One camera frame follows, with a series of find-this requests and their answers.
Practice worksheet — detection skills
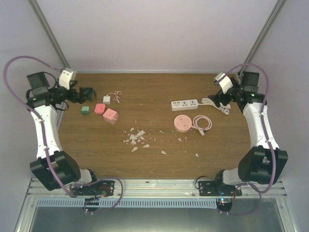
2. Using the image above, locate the white power cord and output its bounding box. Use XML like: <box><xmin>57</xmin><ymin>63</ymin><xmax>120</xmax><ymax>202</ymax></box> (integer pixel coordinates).
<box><xmin>197</xmin><ymin>97</ymin><xmax>232</xmax><ymax>116</ymax></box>

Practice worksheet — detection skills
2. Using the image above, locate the light green plug adapter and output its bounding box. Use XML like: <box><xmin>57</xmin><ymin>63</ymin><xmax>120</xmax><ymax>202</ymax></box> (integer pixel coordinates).
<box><xmin>81</xmin><ymin>106</ymin><xmax>90</xmax><ymax>115</ymax></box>

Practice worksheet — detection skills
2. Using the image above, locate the red pink charger plug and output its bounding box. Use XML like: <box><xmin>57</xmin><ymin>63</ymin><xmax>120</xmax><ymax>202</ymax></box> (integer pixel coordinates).
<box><xmin>94</xmin><ymin>103</ymin><xmax>106</xmax><ymax>115</ymax></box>

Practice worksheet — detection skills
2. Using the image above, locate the small grey white plug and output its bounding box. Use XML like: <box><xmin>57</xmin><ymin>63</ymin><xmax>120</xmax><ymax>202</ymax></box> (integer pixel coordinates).
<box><xmin>102</xmin><ymin>96</ymin><xmax>111</xmax><ymax>105</ymax></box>

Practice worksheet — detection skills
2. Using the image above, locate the pink cube socket adapter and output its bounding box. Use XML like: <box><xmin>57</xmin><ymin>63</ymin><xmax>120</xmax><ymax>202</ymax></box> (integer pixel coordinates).
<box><xmin>103</xmin><ymin>108</ymin><xmax>119</xmax><ymax>125</ymax></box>

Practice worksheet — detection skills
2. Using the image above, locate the white power strip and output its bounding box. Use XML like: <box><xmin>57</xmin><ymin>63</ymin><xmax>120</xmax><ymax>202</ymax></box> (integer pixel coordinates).
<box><xmin>171</xmin><ymin>99</ymin><xmax>199</xmax><ymax>111</ymax></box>

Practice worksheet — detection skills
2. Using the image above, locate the pink round socket tower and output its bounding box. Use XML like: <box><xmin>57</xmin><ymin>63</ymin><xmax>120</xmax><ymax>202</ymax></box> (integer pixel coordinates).
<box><xmin>173</xmin><ymin>115</ymin><xmax>193</xmax><ymax>133</ymax></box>

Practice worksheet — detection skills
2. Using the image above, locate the dark green cube plug adapter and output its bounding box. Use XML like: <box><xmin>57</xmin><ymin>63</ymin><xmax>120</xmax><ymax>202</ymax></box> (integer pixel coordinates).
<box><xmin>85</xmin><ymin>87</ymin><xmax>97</xmax><ymax>102</ymax></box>

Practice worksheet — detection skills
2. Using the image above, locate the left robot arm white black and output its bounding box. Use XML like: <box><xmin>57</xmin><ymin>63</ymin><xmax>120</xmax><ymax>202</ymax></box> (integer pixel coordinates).
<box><xmin>26</xmin><ymin>68</ymin><xmax>99</xmax><ymax>195</ymax></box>

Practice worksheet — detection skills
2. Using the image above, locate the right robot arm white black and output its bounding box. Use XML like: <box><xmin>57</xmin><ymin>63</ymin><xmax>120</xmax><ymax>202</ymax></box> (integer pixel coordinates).
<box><xmin>210</xmin><ymin>72</ymin><xmax>288</xmax><ymax>196</ymax></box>

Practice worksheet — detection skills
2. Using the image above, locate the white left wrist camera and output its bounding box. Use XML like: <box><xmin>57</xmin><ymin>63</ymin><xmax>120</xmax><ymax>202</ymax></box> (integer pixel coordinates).
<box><xmin>58</xmin><ymin>68</ymin><xmax>77</xmax><ymax>89</ymax></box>

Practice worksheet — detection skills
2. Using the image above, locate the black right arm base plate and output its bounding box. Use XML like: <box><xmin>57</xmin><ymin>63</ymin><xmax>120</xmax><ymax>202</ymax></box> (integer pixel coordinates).
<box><xmin>197</xmin><ymin>180</ymin><xmax>242</xmax><ymax>197</ymax></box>

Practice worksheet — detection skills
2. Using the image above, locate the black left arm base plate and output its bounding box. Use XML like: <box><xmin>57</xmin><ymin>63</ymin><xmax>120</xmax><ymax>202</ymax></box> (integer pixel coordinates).
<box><xmin>72</xmin><ymin>180</ymin><xmax>115</xmax><ymax>198</ymax></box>

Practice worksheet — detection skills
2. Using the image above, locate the aluminium front rail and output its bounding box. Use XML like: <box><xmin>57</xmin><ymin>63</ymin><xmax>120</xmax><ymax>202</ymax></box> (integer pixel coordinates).
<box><xmin>26</xmin><ymin>178</ymin><xmax>287</xmax><ymax>199</ymax></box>

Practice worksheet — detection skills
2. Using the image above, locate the slotted grey cable duct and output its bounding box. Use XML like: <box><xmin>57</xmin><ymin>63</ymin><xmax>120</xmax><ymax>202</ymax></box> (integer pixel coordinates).
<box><xmin>37</xmin><ymin>198</ymin><xmax>217</xmax><ymax>209</ymax></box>

